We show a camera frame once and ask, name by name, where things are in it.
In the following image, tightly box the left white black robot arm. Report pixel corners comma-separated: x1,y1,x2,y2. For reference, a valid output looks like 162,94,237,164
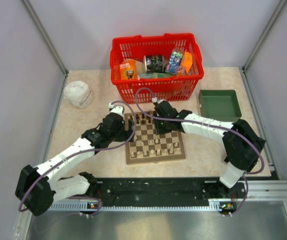
15,112,137,217

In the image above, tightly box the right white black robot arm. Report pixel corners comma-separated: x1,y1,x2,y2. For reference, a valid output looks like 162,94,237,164
152,97,266,198

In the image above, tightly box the wooden chess board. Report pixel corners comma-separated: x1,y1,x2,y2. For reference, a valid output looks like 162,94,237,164
124,112,186,165

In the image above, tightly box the red plastic shopping basket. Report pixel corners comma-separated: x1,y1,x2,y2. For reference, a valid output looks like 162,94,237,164
109,33,204,104

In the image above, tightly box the green pouch package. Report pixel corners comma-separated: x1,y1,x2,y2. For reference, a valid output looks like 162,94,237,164
137,72,172,80

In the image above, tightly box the black printed can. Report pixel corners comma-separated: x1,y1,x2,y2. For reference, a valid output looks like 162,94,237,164
143,55,164,73

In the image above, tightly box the white crumpled cloth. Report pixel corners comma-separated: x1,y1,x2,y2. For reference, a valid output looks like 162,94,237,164
63,80,94,109

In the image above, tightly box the blue snack package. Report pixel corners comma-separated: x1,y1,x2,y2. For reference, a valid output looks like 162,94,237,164
164,46,185,75

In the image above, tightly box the orange razor package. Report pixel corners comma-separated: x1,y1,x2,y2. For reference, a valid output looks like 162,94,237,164
119,59,137,80

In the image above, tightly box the orange carton package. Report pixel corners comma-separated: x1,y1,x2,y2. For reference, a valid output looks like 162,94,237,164
175,51,193,77

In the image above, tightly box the green plastic tray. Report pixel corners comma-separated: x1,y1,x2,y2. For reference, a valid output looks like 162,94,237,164
198,89,242,122

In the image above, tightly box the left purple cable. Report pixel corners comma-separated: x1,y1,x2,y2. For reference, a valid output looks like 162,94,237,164
17,100,137,213

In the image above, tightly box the black mounting base rail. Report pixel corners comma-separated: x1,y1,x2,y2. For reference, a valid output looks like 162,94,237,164
78,177,245,208

